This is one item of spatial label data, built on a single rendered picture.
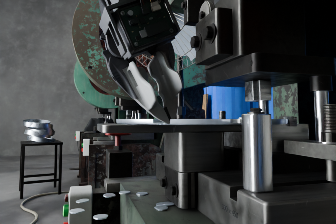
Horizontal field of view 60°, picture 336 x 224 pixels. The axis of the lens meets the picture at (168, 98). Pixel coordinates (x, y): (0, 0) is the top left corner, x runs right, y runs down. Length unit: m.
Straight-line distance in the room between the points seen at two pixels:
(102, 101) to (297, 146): 3.18
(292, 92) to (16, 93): 6.77
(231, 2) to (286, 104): 0.36
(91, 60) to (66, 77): 5.33
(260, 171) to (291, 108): 0.45
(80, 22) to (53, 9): 5.67
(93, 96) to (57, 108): 3.62
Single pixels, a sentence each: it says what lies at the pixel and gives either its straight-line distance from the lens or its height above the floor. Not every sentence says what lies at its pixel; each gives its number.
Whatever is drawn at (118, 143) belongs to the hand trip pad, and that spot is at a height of 0.72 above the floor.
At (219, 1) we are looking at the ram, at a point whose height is 1.01.
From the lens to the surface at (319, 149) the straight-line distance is 0.45.
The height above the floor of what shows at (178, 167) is 0.71.
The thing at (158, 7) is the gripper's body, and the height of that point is 0.91.
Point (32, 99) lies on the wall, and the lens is 7.17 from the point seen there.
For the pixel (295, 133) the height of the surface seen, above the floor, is 0.77.
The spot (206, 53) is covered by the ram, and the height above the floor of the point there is 0.91.
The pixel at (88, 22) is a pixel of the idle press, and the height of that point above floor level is 1.38.
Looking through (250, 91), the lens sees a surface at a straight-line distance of 0.57.
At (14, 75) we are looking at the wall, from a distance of 7.29.
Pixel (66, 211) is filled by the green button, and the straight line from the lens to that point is 0.74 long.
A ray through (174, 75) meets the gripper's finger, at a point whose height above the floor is 0.84.
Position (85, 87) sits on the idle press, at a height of 1.16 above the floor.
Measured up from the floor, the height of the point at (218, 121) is 0.79.
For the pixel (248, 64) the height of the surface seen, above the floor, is 0.88.
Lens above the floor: 0.79
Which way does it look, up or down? 4 degrees up
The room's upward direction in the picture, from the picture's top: straight up
